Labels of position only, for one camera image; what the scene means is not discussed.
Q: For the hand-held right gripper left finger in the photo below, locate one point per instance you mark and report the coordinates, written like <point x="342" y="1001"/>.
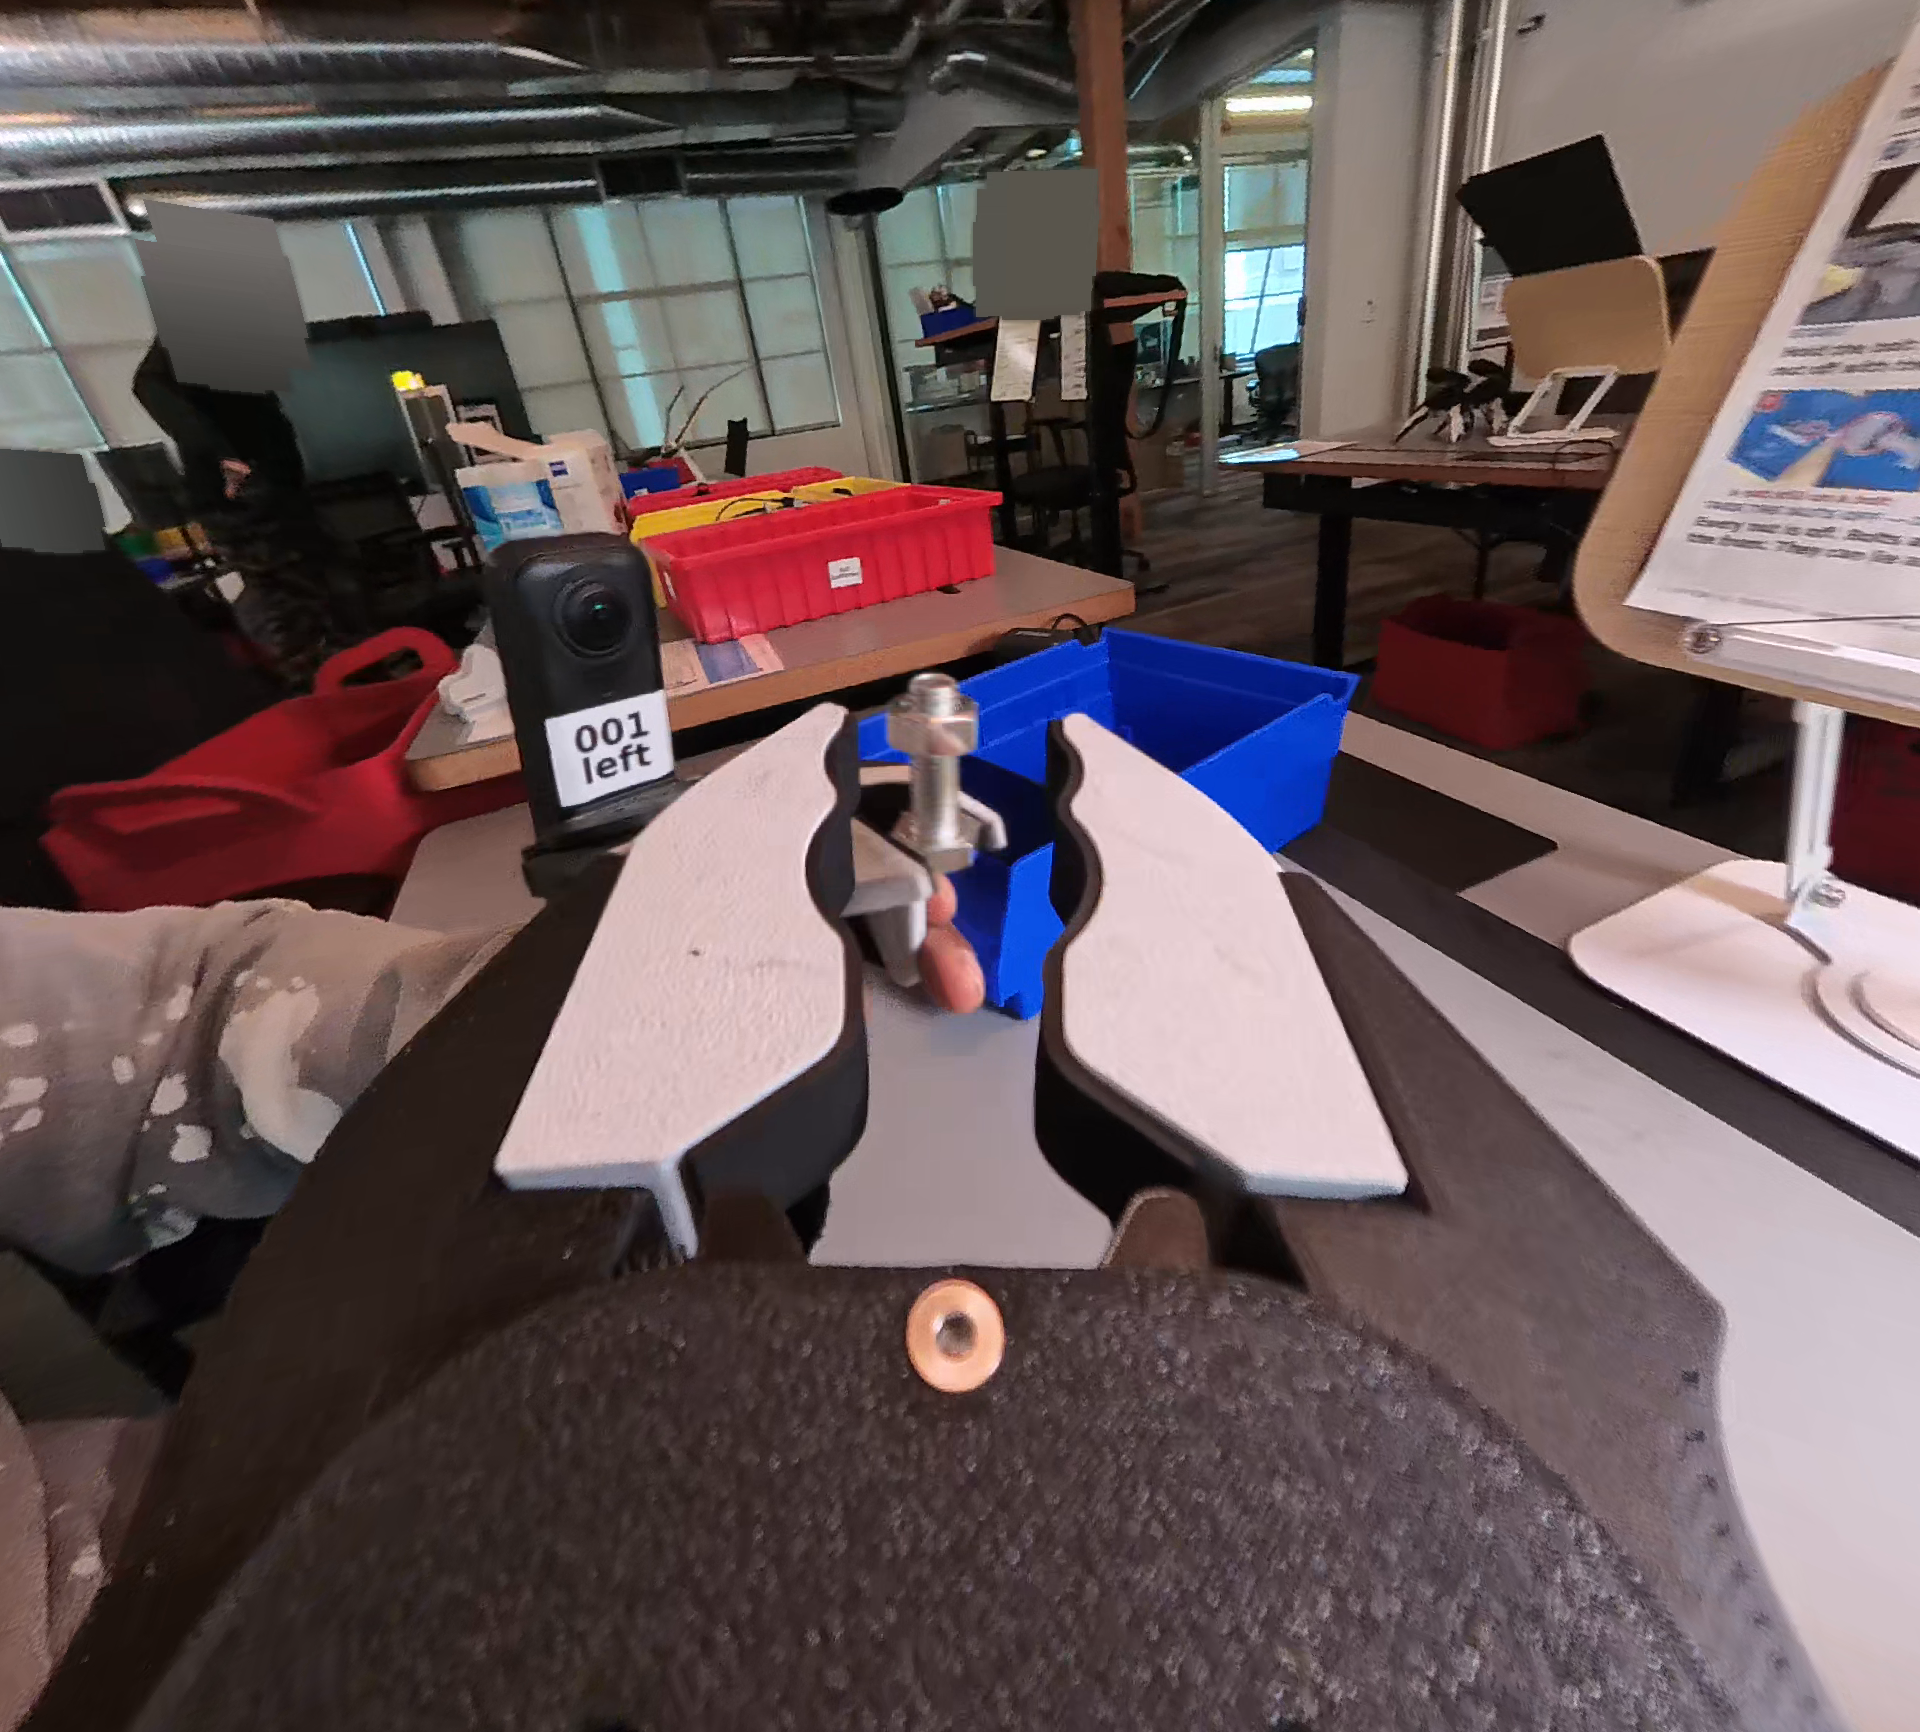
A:
<point x="705" y="967"/>

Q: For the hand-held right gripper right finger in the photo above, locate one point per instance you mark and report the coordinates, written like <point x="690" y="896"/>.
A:
<point x="1214" y="997"/>

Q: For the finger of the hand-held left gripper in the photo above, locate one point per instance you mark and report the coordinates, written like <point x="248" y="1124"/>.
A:
<point x="982" y="825"/>
<point x="896" y="915"/>

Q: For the steel hex bolt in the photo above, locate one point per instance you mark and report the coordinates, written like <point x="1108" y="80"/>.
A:
<point x="932" y="787"/>

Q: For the steel hex nut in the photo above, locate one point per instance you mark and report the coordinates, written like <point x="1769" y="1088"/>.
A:
<point x="932" y="721"/>

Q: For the blue plastic bin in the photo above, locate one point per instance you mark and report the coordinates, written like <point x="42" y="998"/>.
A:
<point x="1201" y="727"/>

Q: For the person's left forearm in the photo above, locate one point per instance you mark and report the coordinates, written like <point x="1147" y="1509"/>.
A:
<point x="224" y="1073"/>

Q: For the person's left hand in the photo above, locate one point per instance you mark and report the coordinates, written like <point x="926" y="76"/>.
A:
<point x="953" y="967"/>

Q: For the white gripper cradle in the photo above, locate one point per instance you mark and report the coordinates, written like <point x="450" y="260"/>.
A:
<point x="473" y="690"/>

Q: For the wipes canister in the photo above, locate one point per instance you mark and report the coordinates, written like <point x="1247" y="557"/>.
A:
<point x="503" y="511"/>

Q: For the printed colour leaflet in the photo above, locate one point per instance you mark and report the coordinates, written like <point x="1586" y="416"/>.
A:
<point x="720" y="663"/>

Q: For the white cardboard box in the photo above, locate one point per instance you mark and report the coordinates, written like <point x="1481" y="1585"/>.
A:
<point x="585" y="473"/>

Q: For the small blue bin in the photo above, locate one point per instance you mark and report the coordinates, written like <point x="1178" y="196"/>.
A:
<point x="648" y="480"/>

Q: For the red storage tray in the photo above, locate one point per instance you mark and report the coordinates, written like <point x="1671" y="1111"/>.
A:
<point x="705" y="490"/>

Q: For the black power adapter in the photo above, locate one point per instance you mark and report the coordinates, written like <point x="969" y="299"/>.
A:
<point x="1035" y="641"/>

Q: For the red plastic storage bin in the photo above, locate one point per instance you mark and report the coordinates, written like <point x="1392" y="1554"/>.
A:
<point x="780" y="577"/>

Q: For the red tote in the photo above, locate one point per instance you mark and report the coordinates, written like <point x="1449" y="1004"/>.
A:
<point x="224" y="802"/>

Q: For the red floor bin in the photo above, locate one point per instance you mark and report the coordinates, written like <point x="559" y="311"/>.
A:
<point x="1479" y="675"/>
<point x="1882" y="802"/>

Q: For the black standing desk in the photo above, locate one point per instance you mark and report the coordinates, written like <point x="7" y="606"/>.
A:
<point x="1110" y="412"/>

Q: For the black office chair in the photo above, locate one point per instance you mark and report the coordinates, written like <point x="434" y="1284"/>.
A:
<point x="1275" y="383"/>
<point x="121" y="712"/>

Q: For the black floor lamp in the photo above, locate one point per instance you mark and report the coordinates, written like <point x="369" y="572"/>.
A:
<point x="866" y="198"/>

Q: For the spare black gripper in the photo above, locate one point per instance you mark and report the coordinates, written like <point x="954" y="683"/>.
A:
<point x="1463" y="397"/>

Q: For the instruction sheet on stand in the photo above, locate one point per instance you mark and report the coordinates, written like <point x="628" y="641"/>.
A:
<point x="1680" y="486"/>

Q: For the printed instruction sheet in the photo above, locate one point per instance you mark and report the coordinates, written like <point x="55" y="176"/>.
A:
<point x="1800" y="486"/>

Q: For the small wooden clipboard stand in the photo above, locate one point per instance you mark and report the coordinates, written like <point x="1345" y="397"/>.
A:
<point x="1591" y="315"/>

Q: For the black light panel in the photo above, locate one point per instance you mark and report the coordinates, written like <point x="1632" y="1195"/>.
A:
<point x="1553" y="202"/>

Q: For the black wall monitor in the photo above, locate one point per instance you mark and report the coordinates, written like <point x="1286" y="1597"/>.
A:
<point x="450" y="374"/>

